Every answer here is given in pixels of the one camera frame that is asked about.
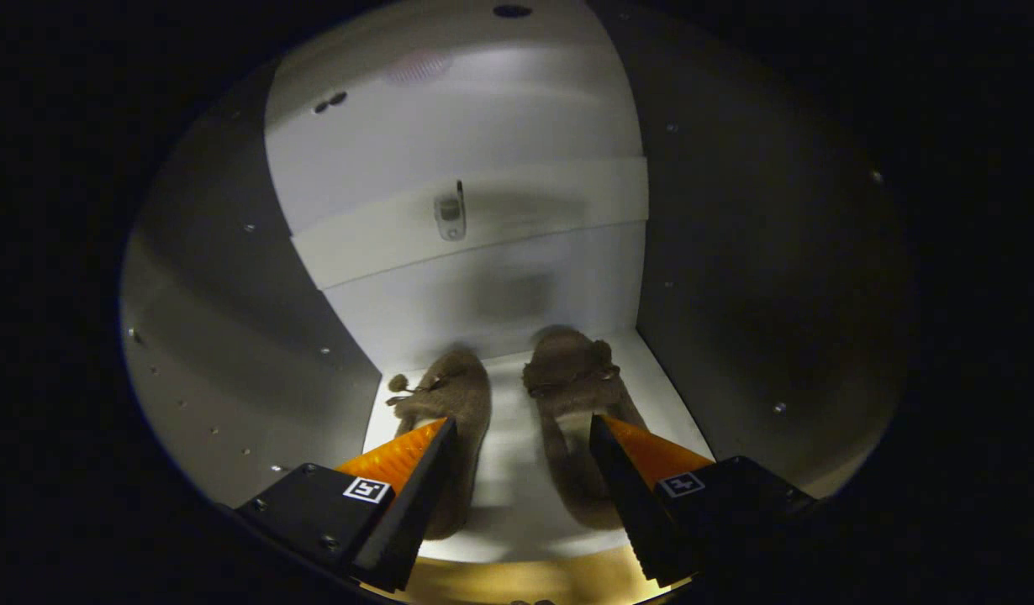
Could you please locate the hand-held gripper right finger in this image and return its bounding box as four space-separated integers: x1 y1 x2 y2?
589 413 816 587

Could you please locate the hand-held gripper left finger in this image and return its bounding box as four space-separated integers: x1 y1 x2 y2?
235 418 459 593

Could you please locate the brown fluffy shoe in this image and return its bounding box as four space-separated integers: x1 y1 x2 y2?
387 349 493 540
522 326 652 532

